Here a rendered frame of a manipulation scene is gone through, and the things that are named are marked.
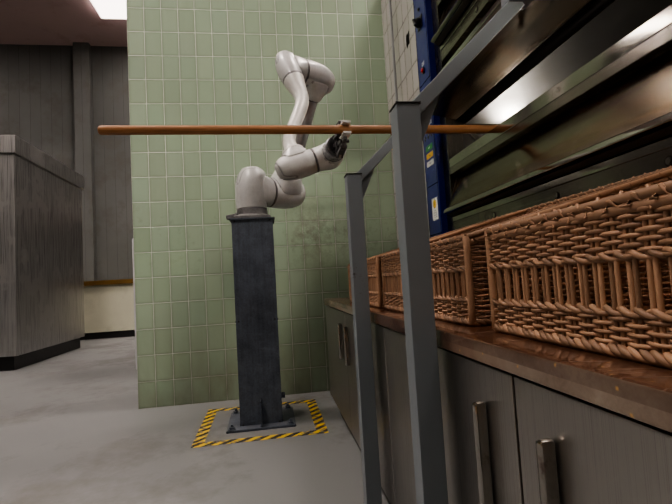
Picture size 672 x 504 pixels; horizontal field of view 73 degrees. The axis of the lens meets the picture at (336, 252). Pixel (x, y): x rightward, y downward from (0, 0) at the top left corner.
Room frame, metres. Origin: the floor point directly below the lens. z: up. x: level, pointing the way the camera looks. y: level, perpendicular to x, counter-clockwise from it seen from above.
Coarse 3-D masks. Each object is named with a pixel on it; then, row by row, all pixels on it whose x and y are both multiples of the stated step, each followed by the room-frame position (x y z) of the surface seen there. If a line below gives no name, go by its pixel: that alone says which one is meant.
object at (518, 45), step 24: (552, 0) 1.15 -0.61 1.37; (576, 0) 1.14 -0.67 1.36; (528, 24) 1.26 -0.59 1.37; (552, 24) 1.25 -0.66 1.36; (504, 48) 1.40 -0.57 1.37; (528, 48) 1.38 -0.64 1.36; (480, 72) 1.56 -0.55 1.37; (504, 72) 1.54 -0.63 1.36; (456, 96) 1.77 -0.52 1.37; (480, 96) 1.74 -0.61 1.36
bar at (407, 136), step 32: (512, 0) 0.76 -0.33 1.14; (480, 32) 0.75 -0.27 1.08; (448, 64) 0.74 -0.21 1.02; (416, 128) 0.72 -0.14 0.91; (416, 160) 0.72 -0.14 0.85; (352, 192) 1.19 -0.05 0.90; (416, 192) 0.72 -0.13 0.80; (352, 224) 1.19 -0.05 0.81; (416, 224) 0.72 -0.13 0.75; (352, 256) 1.19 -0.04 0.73; (416, 256) 0.72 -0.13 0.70; (352, 288) 1.21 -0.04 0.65; (416, 288) 0.72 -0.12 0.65; (416, 320) 0.72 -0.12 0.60; (416, 352) 0.72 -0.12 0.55; (416, 384) 0.72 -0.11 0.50; (416, 416) 0.72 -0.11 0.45; (416, 448) 0.73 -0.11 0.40; (416, 480) 0.75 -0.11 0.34
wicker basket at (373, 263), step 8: (472, 224) 1.72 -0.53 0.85; (448, 232) 1.93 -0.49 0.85; (376, 256) 1.34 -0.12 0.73; (368, 264) 1.46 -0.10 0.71; (376, 264) 1.33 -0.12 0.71; (368, 272) 1.47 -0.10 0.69; (376, 272) 1.34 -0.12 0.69; (368, 280) 1.49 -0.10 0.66; (376, 280) 1.36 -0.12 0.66; (376, 288) 1.38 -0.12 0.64; (376, 296) 1.37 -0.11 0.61; (376, 304) 1.37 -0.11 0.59
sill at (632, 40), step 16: (656, 16) 0.90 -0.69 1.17; (640, 32) 0.95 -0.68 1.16; (656, 32) 0.91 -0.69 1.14; (608, 48) 1.04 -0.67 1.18; (624, 48) 0.99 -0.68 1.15; (592, 64) 1.09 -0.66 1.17; (608, 64) 1.04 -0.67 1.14; (576, 80) 1.15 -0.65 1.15; (544, 96) 1.29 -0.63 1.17; (528, 112) 1.37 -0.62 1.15; (496, 128) 1.57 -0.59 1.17; (480, 144) 1.69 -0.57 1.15
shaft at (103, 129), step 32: (128, 128) 1.42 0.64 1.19; (160, 128) 1.44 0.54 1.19; (192, 128) 1.45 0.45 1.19; (224, 128) 1.47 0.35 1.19; (256, 128) 1.49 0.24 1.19; (288, 128) 1.51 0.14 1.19; (320, 128) 1.53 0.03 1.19; (352, 128) 1.55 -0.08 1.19; (384, 128) 1.57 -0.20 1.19; (448, 128) 1.61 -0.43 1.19; (480, 128) 1.63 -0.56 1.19
